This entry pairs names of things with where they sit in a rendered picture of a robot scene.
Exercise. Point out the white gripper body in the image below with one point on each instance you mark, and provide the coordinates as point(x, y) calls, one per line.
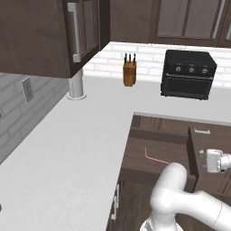
point(214, 161)

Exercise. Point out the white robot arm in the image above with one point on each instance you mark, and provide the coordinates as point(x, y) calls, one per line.
point(173, 188)

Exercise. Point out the brown drawer front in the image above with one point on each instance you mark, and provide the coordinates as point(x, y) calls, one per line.
point(207, 141)

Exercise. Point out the open brown wooden drawer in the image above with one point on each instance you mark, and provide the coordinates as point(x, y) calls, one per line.
point(156, 144)

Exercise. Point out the pink straw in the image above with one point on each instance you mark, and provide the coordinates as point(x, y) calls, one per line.
point(150, 157)

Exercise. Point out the black toaster oven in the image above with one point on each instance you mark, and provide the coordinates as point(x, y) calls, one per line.
point(188, 75)

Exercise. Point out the brown base cupboard door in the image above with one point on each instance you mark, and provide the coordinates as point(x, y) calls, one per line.
point(132, 204)

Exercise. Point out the wooden knife block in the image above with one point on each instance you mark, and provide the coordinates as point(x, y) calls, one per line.
point(129, 73)

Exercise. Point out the dark brown cupboard door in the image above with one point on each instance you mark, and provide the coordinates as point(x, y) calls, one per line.
point(88, 27)

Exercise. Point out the dark brown wall cupboard run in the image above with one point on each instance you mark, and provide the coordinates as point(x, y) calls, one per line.
point(171, 21)

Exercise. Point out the grey wall socket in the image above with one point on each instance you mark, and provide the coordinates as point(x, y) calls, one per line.
point(27, 89)

